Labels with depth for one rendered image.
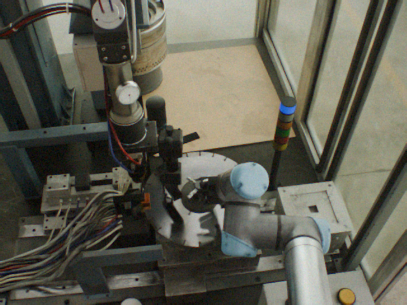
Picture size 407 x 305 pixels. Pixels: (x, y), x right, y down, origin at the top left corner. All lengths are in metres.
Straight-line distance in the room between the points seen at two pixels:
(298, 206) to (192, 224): 0.33
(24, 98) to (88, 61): 0.69
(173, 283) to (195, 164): 0.36
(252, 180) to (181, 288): 0.50
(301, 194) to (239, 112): 0.54
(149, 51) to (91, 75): 0.74
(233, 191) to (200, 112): 0.90
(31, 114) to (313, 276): 1.18
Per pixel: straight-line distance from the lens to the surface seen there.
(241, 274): 1.37
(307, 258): 0.83
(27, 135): 1.39
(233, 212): 0.90
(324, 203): 1.37
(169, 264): 1.27
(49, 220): 1.47
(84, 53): 0.93
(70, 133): 1.35
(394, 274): 1.22
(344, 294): 1.23
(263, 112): 1.79
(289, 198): 1.35
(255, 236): 0.89
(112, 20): 0.81
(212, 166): 1.33
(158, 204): 1.26
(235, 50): 2.08
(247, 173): 0.88
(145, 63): 1.71
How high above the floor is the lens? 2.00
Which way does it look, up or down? 50 degrees down
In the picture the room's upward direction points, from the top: straight up
